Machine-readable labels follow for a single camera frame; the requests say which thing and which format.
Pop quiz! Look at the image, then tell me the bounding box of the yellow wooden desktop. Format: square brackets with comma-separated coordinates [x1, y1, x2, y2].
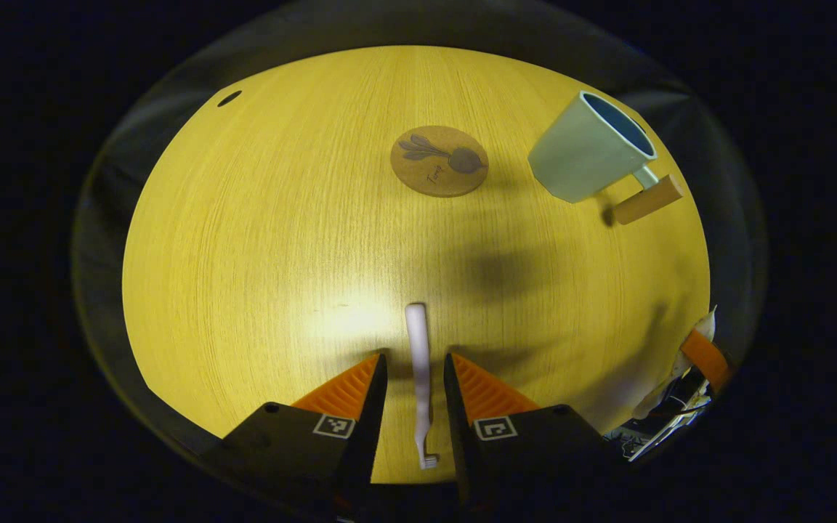
[121, 45, 712, 485]

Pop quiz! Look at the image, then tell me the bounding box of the pale pink toothbrush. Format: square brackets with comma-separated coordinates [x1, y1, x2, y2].
[405, 303, 440, 471]

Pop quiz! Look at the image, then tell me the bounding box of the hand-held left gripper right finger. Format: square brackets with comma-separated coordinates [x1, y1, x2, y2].
[442, 352, 631, 515]

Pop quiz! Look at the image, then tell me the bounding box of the pale green cup wooden handle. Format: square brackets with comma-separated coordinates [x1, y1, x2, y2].
[527, 90, 685, 227]

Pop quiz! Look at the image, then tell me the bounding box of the round brown cork coaster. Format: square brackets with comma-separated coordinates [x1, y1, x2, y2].
[390, 125, 490, 199]

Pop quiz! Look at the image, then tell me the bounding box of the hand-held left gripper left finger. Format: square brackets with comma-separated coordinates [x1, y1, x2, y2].
[204, 352, 389, 521]

